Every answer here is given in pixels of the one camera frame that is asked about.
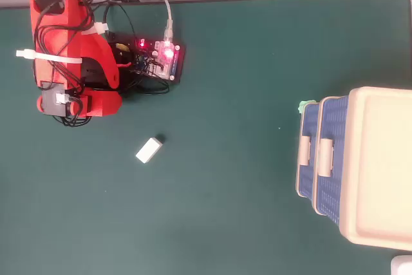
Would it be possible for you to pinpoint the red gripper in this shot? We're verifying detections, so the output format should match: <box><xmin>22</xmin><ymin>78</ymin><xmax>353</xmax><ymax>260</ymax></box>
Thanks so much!
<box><xmin>69</xmin><ymin>91</ymin><xmax>124</xmax><ymax>118</ymax></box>

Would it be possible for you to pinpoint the white cube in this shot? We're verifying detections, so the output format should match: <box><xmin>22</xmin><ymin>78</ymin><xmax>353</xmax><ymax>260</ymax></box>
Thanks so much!
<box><xmin>135</xmin><ymin>137</ymin><xmax>162</xmax><ymax>164</ymax></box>

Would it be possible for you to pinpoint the blue drawer with small handle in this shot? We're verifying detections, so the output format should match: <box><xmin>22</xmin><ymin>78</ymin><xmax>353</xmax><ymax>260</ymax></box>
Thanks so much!
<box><xmin>295</xmin><ymin>102</ymin><xmax>321</xmax><ymax>199</ymax></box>

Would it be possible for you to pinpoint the cream plastic drawer cabinet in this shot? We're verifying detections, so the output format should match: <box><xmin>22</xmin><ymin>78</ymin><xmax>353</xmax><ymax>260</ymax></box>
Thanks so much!
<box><xmin>314</xmin><ymin>86</ymin><xmax>412</xmax><ymax>252</ymax></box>

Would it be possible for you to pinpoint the circuit board with pink LED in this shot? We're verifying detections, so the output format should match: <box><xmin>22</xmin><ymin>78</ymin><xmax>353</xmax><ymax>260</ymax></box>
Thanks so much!
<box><xmin>153</xmin><ymin>39</ymin><xmax>182</xmax><ymax>81</ymax></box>

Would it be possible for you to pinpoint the lit control circuit board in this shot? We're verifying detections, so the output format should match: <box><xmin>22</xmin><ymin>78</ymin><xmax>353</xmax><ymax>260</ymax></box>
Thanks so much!
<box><xmin>108</xmin><ymin>32</ymin><xmax>187</xmax><ymax>85</ymax></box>

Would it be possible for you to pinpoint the short white zip tie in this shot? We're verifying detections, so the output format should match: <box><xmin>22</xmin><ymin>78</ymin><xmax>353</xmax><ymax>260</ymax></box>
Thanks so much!
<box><xmin>82</xmin><ymin>22</ymin><xmax>109</xmax><ymax>36</ymax></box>

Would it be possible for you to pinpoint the long white zip tie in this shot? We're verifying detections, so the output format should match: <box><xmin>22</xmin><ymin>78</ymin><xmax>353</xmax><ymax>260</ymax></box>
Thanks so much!
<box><xmin>15</xmin><ymin>48</ymin><xmax>83</xmax><ymax>67</ymax></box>

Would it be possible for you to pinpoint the dark green table mat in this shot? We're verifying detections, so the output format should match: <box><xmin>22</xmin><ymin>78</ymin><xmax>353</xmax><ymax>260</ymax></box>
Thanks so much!
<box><xmin>0</xmin><ymin>0</ymin><xmax>412</xmax><ymax>275</ymax></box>

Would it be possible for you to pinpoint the small green object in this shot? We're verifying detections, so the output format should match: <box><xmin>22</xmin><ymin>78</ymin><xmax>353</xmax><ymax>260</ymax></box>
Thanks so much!
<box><xmin>297</xmin><ymin>99</ymin><xmax>316</xmax><ymax>115</ymax></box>

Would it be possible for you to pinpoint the white object at corner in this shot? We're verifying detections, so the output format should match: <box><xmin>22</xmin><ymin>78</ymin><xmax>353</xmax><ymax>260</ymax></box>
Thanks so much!
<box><xmin>390</xmin><ymin>254</ymin><xmax>412</xmax><ymax>275</ymax></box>

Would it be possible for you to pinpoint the white USB cable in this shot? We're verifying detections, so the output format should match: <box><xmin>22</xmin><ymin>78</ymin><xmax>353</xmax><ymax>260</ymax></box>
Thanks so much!
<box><xmin>163</xmin><ymin>0</ymin><xmax>174</xmax><ymax>43</ymax></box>

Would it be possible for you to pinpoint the blue drawer with large handle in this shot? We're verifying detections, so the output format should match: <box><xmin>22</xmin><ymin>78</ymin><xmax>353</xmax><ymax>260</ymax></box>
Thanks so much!
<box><xmin>316</xmin><ymin>95</ymin><xmax>350</xmax><ymax>227</ymax></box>

